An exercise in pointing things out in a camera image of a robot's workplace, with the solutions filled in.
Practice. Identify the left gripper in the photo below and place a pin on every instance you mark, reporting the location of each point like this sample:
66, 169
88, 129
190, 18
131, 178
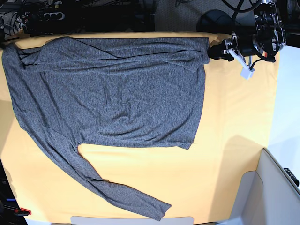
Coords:
244, 46

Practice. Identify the grey long sleeve shirt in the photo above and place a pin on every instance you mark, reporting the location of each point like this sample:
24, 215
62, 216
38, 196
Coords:
137, 93

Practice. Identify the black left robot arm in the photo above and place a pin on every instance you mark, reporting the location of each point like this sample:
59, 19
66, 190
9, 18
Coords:
265, 41

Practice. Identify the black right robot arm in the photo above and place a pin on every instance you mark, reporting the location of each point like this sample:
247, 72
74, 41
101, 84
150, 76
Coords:
2, 33

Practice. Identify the black chair base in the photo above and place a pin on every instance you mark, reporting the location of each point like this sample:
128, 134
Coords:
218, 22

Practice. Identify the yellow table cloth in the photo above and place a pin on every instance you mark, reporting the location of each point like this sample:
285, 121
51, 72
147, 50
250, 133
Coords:
201, 182

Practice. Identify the red clamp left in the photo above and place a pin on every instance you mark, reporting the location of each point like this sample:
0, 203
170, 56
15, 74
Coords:
22, 212

